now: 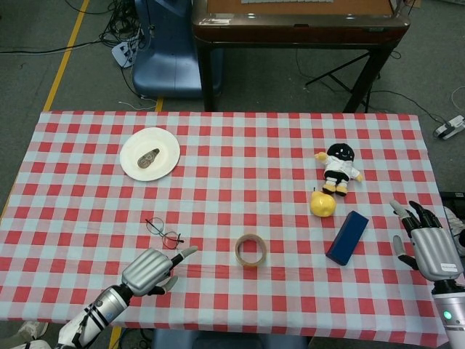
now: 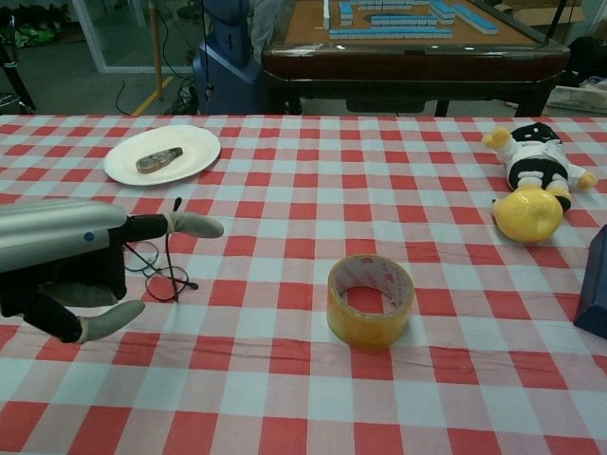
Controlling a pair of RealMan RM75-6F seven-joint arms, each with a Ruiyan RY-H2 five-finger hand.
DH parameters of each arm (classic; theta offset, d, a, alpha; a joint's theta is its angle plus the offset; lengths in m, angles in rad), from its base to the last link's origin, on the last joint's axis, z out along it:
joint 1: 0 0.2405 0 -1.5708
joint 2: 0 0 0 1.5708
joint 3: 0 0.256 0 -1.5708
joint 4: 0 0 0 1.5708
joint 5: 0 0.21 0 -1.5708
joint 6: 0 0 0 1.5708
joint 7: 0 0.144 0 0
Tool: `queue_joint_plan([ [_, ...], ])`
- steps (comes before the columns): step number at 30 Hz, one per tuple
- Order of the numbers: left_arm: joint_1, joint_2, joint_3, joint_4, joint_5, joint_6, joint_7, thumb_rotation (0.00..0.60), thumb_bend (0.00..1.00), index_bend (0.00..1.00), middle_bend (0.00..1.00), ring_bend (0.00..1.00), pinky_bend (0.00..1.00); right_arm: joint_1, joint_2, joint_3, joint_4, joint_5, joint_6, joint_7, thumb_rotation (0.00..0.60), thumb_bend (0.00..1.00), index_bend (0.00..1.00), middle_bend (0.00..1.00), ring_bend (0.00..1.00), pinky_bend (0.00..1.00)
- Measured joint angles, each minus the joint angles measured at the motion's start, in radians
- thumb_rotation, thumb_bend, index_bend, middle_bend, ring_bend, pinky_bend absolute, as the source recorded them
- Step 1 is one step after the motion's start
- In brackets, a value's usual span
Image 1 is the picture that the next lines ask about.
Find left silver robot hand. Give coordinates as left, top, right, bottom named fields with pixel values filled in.
left=121, top=246, right=199, bottom=297

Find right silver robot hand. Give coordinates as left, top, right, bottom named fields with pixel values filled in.
left=389, top=199, right=465, bottom=283

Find thin wire eyeglasses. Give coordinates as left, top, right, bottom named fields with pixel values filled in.
left=145, top=217, right=185, bottom=251

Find white sneaker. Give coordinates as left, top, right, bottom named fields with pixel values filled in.
left=16, top=320, right=48, bottom=341
left=443, top=205, right=465, bottom=241

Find dark blue rectangular box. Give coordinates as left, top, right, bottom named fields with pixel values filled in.
left=325, top=210, right=370, bottom=267

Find yellow packing tape roll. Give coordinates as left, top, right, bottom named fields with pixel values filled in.
left=235, top=233, right=269, bottom=269

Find dark blue robot chassis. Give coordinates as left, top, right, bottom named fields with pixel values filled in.
left=150, top=329, right=310, bottom=349

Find grey brown shell shaped object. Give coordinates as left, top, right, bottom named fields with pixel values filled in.
left=136, top=147, right=161, bottom=169

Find white paper plate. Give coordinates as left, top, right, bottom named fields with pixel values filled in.
left=119, top=127, right=182, bottom=182

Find yellow toy pear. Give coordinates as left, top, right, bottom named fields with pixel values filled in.
left=310, top=187, right=337, bottom=218

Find red white checkered tablecloth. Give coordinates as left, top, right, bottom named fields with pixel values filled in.
left=0, top=111, right=450, bottom=345

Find white grey power strip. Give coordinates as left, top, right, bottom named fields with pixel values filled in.
left=434, top=114, right=465, bottom=141

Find black white plush doll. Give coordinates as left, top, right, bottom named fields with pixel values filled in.
left=314, top=142, right=364, bottom=198

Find blue plastic machine base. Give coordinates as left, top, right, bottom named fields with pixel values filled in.
left=132, top=0, right=223, bottom=100

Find white power strip with plugs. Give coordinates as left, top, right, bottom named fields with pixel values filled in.
left=110, top=36, right=141, bottom=69

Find dark wooden mahjong table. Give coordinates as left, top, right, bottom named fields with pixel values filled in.
left=191, top=0, right=408, bottom=113

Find thin white floor cable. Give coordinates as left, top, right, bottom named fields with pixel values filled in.
left=118, top=93, right=158, bottom=111

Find black floor cable bundle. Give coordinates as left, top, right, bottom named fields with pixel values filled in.
left=97, top=0, right=146, bottom=48

